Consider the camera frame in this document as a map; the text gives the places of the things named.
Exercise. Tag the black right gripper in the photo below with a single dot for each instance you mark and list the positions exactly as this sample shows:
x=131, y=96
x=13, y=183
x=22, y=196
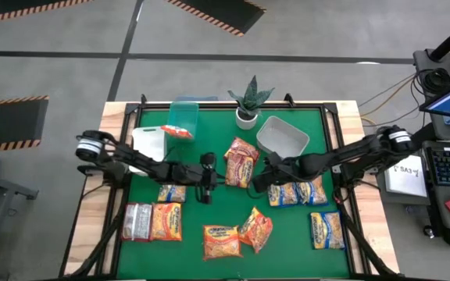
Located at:
x=285, y=169

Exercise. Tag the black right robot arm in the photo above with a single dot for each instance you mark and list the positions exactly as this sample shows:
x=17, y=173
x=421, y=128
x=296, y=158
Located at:
x=350, y=154

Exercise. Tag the white labelled paper sheet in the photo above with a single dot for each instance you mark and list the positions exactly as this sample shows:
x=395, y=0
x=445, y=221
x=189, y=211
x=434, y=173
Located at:
x=404, y=181

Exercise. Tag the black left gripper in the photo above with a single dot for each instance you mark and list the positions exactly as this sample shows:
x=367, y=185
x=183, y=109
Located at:
x=190, y=174

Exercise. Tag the grey side stand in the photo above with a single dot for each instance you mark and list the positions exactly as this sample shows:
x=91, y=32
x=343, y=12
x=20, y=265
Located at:
x=2, y=186

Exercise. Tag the green table mat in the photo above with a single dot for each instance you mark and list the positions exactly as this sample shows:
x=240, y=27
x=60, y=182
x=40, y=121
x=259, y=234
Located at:
x=217, y=210

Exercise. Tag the red Maruchan noodle packet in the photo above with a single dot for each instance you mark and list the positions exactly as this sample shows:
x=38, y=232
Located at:
x=244, y=147
x=240, y=171
x=137, y=221

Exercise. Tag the light grey plastic bin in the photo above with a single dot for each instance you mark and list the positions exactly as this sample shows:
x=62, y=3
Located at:
x=281, y=136

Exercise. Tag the orange Maruchan noodle packet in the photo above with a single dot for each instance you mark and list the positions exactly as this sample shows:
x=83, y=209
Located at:
x=166, y=221
x=176, y=132
x=257, y=232
x=222, y=242

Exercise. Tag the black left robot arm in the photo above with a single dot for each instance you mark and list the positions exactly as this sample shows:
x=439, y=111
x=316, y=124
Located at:
x=139, y=162

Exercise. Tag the white plant pot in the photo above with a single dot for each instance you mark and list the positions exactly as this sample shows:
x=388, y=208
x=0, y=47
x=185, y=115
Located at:
x=244, y=123

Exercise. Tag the teal translucent plastic bin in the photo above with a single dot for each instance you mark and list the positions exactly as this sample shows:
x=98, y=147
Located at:
x=184, y=115

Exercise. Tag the green snake plant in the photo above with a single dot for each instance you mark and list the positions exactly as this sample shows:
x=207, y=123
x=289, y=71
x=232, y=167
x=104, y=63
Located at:
x=251, y=97

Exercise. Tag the black hazard-striped floor mat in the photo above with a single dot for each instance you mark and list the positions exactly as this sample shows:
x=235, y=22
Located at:
x=14, y=6
x=225, y=11
x=10, y=121

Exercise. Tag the grey operator desk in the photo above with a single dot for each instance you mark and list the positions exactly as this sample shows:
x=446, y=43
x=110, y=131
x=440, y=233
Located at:
x=438, y=199

